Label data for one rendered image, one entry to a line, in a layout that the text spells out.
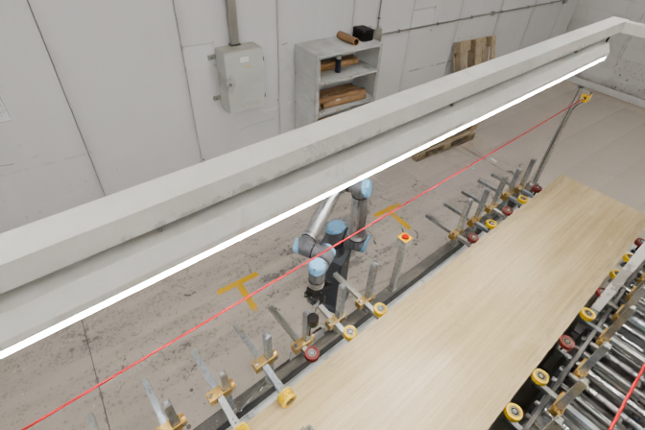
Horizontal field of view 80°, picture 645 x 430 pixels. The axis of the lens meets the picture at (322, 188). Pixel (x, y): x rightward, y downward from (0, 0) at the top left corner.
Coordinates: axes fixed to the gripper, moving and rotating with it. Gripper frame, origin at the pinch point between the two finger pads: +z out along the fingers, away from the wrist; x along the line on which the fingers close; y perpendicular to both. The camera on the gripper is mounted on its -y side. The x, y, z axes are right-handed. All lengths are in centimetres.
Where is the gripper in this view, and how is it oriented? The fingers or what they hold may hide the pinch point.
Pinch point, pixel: (317, 304)
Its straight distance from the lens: 231.9
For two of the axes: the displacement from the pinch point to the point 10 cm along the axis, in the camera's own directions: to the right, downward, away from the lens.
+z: -0.5, 7.9, 6.1
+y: -7.7, 3.6, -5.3
